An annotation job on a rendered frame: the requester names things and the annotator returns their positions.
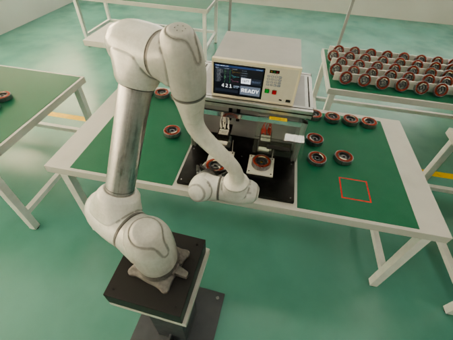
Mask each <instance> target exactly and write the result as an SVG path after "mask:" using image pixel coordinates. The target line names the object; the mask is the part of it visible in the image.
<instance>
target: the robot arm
mask: <svg viewBox="0 0 453 340"><path fill-rule="evenodd" d="M104 43H105V47H106V50H107V53H108V54H109V56H110V58H111V63H112V66H113V73H114V77H115V79H116V81H117V82H118V88H117V98H116V104H115V114H114V120H113V130H112V136H111V146H110V151H109V161H108V167H107V178H106V183H105V184H103V185H101V186H100V187H99V188H98V189H97V191H95V192H94V193H93V194H91V195H90V196H89V198H88V199H87V201H86V203H85V206H84V213H85V216H86V220H87V222H88V223H89V225H90V226H91V228H93V230H95V232H97V234H99V235H100V236H101V237H102V238H103V239H105V240H106V241H107V242H109V243H110V244H112V245H113V246H114V247H116V248H117V249H118V250H119V251H120V252H121V253H122V254H123V255H124V256H125V257H126V258H127V259H128V260H129V261H130V262H131V263H133V266H131V267H130V268H129V270H128V274H129V276H131V277H137V278H139V279H141V280H143V281H145V282H147V283H148V284H150V285H152V286H154V287H155V288H157V289H159V290H160V292H161V293H163V294H167V293H168V292H169V290H170V287H171V284H172V282H173V280H174V279H175V277H176V276H177V277H181V278H184V279H187V278H188V276H189V272H187V271H186V270H185V269H184V268H182V265H183V263H184V262H185V261H186V260H187V259H188V258H189V256H190V253H189V250H185V249H181V248H179V247H177V246H176V243H175V238H174V237H173V234H172V232H171V230H170V228H169V226H168V225H167V224H166V223H165V222H164V221H163V220H161V219H159V218H158V217H154V216H150V215H147V214H145V213H144V212H143V211H142V203H141V198H140V192H139V191H138V189H137V188H136V187H135V184H136V179H137V176H138V169H139V164H140V157H141V153H142V146H143V142H144V135H145V131H146V124H147V120H148V114H149V109H150V102H151V98H152V91H154V90H155V89H156V88H157V87H158V85H159V83H160V82H162V83H163V84H164V85H165V86H168V87H169V88H170V90H171V94H172V97H173V100H174V102H175V104H176V106H177V109H178V111H179V114H180V116H181V119H182V121H183V124H184V126H185V128H186V130H187V132H188V133H189V135H190V136H191V137H192V138H193V140H194V141H195V142H196V143H197V144H198V145H199V146H200V147H202V148H203V149H204V150H205V151H206V152H207V153H208V154H209V155H210V156H211V157H212V158H213V159H215V160H216V161H217V162H218V163H219V164H220V165H222V166H223V167H224V170H220V171H218V170H215V171H214V170H213V169H206V168H205V164H206V162H205V163H204V164H200V166H199V165H196V171H197V173H196V176H194V177H193V179H192V180H191V181H190V183H189V186H188V188H189V189H188V195H189V197H190V198H191V199H192V200H193V201H195V202H204V201H207V200H220V201H223V202H228V203H233V204H250V203H253V202H255V201H256V200H257V199H258V195H259V191H260V188H259V186H258V184H257V183H256V182H254V181H253V180H250V179H249V178H248V177H247V176H246V174H244V173H243V170H242V168H241V166H240V164H239V163H238V161H237V160H236V159H235V157H234V156H233V155H232V154H231V153H230V152H229V151H228V150H227V149H226V148H225V147H224V146H223V145H222V144H221V143H220V142H219V141H218V140H217V139H216V138H215V136H214V135H213V134H212V133H211V132H210V130H209V129H208V128H207V127H206V124H205V123H204V105H205V100H206V83H207V75H206V62H205V57H204V52H203V49H202V45H201V42H200V40H199V38H198V36H197V34H196V32H195V30H194V29H193V28H192V27H191V26H190V25H188V24H186V23H183V22H174V23H172V24H168V25H167V26H165V27H164V28H163V27H162V26H159V25H157V24H154V23H152V22H147V21H144V20H139V19H134V18H126V19H122V20H118V21H116V22H113V23H112V24H111V25H110V26H109V27H108V28H107V31H106V33H105V36H104Z"/></svg>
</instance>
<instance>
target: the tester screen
mask: <svg viewBox="0 0 453 340"><path fill-rule="evenodd" d="M263 73H264V70H263V69H253V68H248V67H237V66H232V65H221V64H216V63H215V64H214V91H215V92H222V93H227V94H236V95H241V96H248V95H243V94H239V93H240V86H249V87H254V88H260V91H261V87H262V83H261V86H256V85H251V84H241V78H247V79H252V80H261V81H262V78H263ZM221 83H225V84H232V85H233V88H224V87H221ZM215 88H224V89H229V90H238V93H234V92H224V91H219V90H215ZM251 97H256V98H259V97H258V96H251Z"/></svg>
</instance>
